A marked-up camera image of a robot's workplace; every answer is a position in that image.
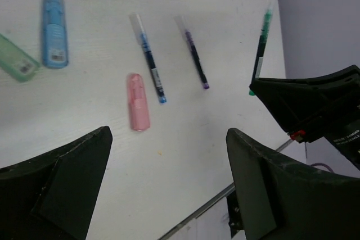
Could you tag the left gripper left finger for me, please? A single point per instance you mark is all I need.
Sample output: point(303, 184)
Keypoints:
point(53, 195)

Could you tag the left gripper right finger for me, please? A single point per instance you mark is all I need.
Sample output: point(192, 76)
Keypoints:
point(281, 198)

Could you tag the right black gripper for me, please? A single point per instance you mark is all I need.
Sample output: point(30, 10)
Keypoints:
point(312, 108)

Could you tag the green gel pen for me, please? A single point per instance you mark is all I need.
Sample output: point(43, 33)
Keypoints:
point(267, 19)

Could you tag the green correction tape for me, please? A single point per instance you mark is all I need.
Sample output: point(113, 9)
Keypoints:
point(17, 63)

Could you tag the purple gel pen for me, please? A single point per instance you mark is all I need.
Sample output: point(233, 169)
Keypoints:
point(187, 36)

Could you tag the blue gel pen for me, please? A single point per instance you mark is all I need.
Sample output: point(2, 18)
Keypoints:
point(143, 41)

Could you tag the pink correction tape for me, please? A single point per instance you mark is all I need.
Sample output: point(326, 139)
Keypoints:
point(137, 103)

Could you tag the blue correction tape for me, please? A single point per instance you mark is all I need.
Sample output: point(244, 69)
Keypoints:
point(55, 54)

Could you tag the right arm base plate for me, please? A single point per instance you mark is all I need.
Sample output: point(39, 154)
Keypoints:
point(235, 220)

